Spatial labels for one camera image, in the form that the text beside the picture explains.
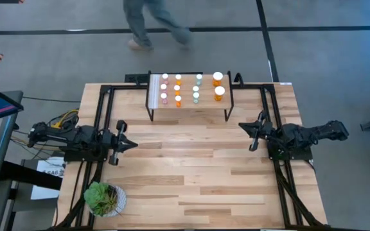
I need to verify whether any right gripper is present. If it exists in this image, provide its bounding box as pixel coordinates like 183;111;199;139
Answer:
238;110;274;153

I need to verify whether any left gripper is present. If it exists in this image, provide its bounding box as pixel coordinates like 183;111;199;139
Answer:
103;119;139;166

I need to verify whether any large orange pill bottle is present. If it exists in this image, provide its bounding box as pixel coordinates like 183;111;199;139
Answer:
214;85;226;102
212;71;224;87

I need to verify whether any wooden shelf with black legs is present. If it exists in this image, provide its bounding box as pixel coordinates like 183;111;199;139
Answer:
145;69;235;123

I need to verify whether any green plant in white pot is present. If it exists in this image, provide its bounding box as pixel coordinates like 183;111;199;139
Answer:
84;181;128;218

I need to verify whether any black power strip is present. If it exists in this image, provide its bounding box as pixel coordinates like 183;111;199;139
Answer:
124;73;150;84

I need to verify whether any white paper sheet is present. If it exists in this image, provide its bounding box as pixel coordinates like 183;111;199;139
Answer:
30;156;67;200

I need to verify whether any person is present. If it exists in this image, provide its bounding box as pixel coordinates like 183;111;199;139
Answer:
122;0;193;52

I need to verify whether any yellow cable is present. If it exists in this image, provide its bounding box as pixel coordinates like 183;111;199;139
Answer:
55;108;80;128

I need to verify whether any black floor cable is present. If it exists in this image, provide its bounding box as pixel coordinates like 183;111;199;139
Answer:
22;95;80;104

